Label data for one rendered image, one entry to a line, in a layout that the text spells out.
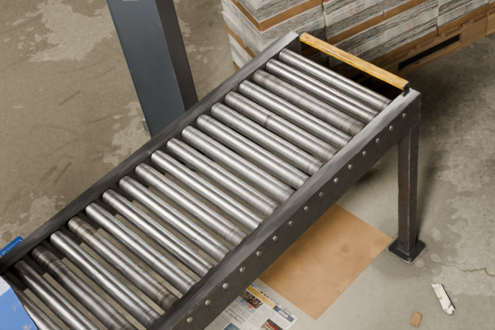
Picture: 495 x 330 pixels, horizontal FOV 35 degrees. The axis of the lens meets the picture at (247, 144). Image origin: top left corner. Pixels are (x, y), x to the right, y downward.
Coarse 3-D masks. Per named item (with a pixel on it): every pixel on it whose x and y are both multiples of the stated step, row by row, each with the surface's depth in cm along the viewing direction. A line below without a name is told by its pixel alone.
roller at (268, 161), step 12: (204, 120) 246; (216, 120) 246; (216, 132) 242; (228, 132) 240; (228, 144) 240; (240, 144) 237; (252, 144) 235; (252, 156) 234; (264, 156) 231; (264, 168) 232; (276, 168) 228; (288, 168) 227; (288, 180) 226; (300, 180) 223
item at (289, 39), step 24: (288, 48) 267; (240, 72) 259; (216, 96) 252; (192, 120) 246; (144, 144) 242; (120, 168) 236; (96, 192) 231; (120, 192) 236; (72, 216) 226; (24, 240) 222; (48, 240) 223; (0, 264) 217; (24, 288) 224
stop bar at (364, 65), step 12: (300, 36) 264; (312, 36) 263; (324, 48) 258; (336, 48) 257; (348, 60) 253; (360, 60) 251; (372, 72) 248; (384, 72) 246; (396, 84) 242; (408, 84) 242
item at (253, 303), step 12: (252, 288) 294; (240, 300) 291; (252, 300) 291; (264, 300) 290; (228, 312) 288; (240, 312) 288; (252, 312) 287; (264, 312) 286; (276, 312) 286; (288, 312) 285; (216, 324) 286; (228, 324) 285; (240, 324) 284; (252, 324) 284; (264, 324) 283; (276, 324) 282; (288, 324) 282
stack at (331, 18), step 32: (224, 0) 327; (256, 0) 293; (288, 0) 301; (352, 0) 317; (384, 0) 328; (448, 0) 346; (480, 0) 357; (256, 32) 308; (320, 32) 320; (384, 32) 340; (416, 32) 349; (448, 32) 359; (480, 32) 371; (320, 64) 332; (384, 64) 353; (416, 64) 364
